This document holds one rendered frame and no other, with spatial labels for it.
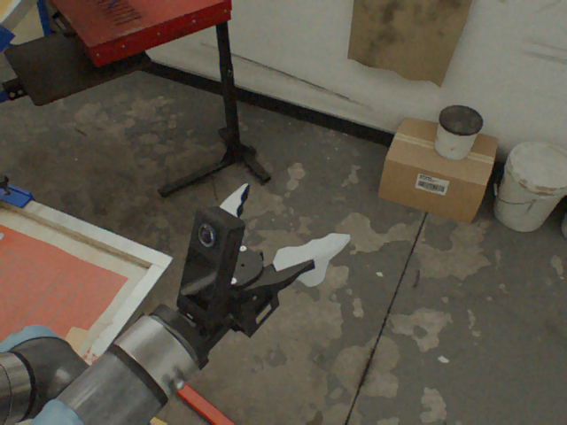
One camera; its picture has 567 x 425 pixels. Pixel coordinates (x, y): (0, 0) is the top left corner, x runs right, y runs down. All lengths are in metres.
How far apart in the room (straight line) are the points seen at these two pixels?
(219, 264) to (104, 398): 0.15
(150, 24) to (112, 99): 1.59
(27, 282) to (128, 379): 1.06
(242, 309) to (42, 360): 0.22
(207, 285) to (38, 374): 0.21
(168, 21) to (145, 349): 1.68
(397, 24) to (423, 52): 0.18
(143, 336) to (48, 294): 0.99
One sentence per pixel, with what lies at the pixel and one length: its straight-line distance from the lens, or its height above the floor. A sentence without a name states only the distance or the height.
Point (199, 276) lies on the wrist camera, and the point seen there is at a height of 1.71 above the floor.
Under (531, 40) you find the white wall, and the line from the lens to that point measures 2.62.
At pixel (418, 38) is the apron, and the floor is 0.78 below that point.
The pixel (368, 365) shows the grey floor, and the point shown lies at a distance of 2.35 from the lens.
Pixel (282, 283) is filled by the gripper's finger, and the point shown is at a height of 1.69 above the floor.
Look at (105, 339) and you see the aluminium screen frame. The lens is 1.32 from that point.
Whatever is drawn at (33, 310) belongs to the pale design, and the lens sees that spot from 1.48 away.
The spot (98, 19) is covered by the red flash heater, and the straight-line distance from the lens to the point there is 2.14.
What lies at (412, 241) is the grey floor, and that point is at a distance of 2.71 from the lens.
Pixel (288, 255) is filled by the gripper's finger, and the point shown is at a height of 1.69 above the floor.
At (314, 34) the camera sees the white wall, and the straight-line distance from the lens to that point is 2.89.
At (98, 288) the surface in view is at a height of 0.97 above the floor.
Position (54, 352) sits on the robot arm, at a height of 1.59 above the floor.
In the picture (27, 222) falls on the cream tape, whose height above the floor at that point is 0.96.
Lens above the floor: 2.14
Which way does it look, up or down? 50 degrees down
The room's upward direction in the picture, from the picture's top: straight up
